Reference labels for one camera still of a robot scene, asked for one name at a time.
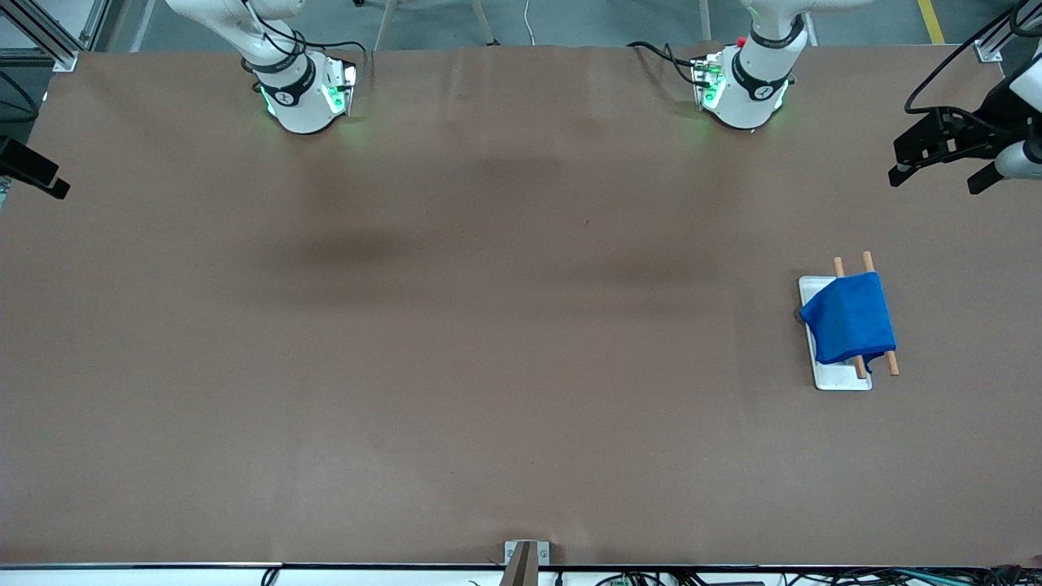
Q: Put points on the grey metal stand legs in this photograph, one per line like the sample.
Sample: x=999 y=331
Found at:
x=484 y=24

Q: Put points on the aluminium frame profile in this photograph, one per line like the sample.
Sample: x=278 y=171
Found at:
x=61 y=53

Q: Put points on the metal corner bracket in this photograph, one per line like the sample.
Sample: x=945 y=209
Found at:
x=987 y=53

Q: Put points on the blue towel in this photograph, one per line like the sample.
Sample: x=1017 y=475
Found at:
x=851 y=317

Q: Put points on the metal table edge bracket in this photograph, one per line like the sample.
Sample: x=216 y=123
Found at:
x=513 y=552

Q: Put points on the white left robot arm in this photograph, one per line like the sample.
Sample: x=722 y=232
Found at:
x=753 y=81

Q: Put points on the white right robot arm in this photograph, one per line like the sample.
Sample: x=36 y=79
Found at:
x=301 y=98

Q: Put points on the grey metal post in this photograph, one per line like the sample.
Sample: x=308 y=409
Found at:
x=704 y=20

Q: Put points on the white towel rack base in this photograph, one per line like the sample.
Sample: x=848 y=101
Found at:
x=834 y=378

